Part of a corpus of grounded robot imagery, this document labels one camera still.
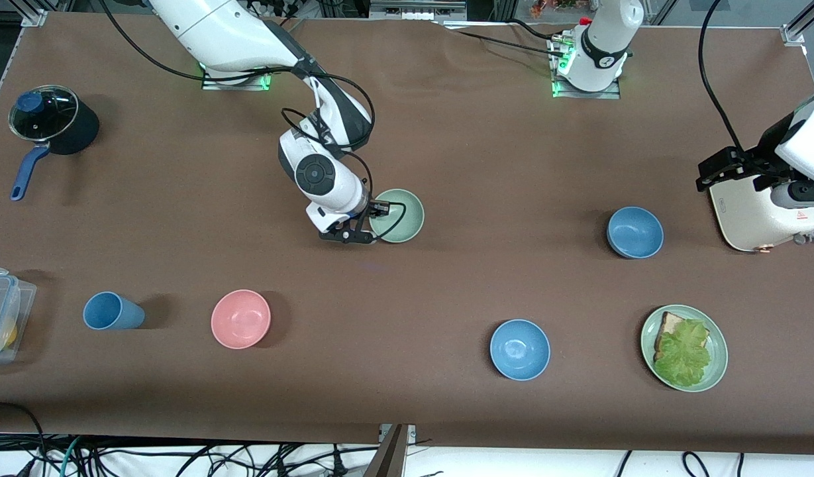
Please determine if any pink bowl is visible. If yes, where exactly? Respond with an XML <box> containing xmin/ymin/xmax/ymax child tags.
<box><xmin>211</xmin><ymin>290</ymin><xmax>272</xmax><ymax>350</ymax></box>

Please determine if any clear plastic container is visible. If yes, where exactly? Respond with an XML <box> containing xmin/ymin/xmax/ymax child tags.
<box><xmin>0</xmin><ymin>267</ymin><xmax>38</xmax><ymax>366</ymax></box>

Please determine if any green plate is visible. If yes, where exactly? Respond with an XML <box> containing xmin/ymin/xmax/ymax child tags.
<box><xmin>640</xmin><ymin>305</ymin><xmax>729</xmax><ymax>393</ymax></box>

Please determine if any green bowl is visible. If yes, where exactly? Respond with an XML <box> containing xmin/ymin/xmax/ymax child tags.
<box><xmin>369</xmin><ymin>189</ymin><xmax>425</xmax><ymax>244</ymax></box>

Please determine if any glass lid with blue knob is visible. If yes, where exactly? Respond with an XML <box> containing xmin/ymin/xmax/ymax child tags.
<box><xmin>8</xmin><ymin>85</ymin><xmax>79</xmax><ymax>141</ymax></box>

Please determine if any blue bowl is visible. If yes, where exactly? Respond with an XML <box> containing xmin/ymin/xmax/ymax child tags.
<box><xmin>606</xmin><ymin>207</ymin><xmax>664</xmax><ymax>260</ymax></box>
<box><xmin>489</xmin><ymin>319</ymin><xmax>551</xmax><ymax>382</ymax></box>

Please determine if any green lettuce leaf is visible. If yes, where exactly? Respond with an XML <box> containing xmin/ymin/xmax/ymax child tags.
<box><xmin>653</xmin><ymin>319</ymin><xmax>712</xmax><ymax>389</ymax></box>

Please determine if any toasted bread slice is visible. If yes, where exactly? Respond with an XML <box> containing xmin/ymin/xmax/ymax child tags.
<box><xmin>654</xmin><ymin>311</ymin><xmax>712</xmax><ymax>362</ymax></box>

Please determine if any dark pot with blue handle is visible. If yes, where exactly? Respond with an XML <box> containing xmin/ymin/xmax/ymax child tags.
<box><xmin>8</xmin><ymin>85</ymin><xmax>101</xmax><ymax>201</ymax></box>

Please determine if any cream white toaster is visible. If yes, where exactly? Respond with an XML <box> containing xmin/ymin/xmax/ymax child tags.
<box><xmin>709</xmin><ymin>171</ymin><xmax>814</xmax><ymax>254</ymax></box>

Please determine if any grey equipment box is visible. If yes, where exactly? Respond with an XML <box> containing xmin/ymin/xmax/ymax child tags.
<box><xmin>369</xmin><ymin>0</ymin><xmax>468</xmax><ymax>21</ymax></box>

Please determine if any metal support post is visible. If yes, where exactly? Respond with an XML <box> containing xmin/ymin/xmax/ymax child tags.
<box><xmin>363</xmin><ymin>424</ymin><xmax>416</xmax><ymax>477</ymax></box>

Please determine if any black base cable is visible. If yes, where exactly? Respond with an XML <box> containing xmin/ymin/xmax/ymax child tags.
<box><xmin>446</xmin><ymin>26</ymin><xmax>561</xmax><ymax>59</ymax></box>
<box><xmin>509</xmin><ymin>18</ymin><xmax>566</xmax><ymax>44</ymax></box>

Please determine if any blue cup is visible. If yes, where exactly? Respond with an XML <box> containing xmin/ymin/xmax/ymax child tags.
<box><xmin>83</xmin><ymin>291</ymin><xmax>146</xmax><ymax>331</ymax></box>

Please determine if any teal floor cable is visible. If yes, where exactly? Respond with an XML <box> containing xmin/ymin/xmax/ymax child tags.
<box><xmin>60</xmin><ymin>435</ymin><xmax>84</xmax><ymax>477</ymax></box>

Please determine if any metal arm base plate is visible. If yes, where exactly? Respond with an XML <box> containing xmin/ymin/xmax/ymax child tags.
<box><xmin>201</xmin><ymin>65</ymin><xmax>272</xmax><ymax>92</ymax></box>
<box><xmin>551</xmin><ymin>78</ymin><xmax>622</xmax><ymax>100</ymax></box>

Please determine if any brown table cover sheet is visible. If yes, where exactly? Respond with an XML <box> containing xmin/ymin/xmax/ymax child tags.
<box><xmin>0</xmin><ymin>12</ymin><xmax>814</xmax><ymax>455</ymax></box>

